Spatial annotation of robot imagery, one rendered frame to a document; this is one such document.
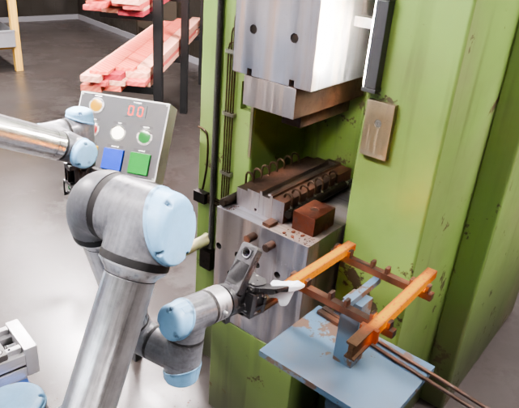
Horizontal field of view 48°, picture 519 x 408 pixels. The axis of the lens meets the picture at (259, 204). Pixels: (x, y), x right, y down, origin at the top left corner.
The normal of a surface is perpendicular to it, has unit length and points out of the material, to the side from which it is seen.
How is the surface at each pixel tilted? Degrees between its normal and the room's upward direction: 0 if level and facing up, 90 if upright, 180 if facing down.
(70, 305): 0
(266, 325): 90
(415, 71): 90
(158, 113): 60
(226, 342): 90
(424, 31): 90
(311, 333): 0
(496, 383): 0
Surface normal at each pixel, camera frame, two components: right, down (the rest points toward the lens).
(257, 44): -0.62, 0.31
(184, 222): 0.90, 0.15
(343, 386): 0.07, -0.89
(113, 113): -0.17, -0.08
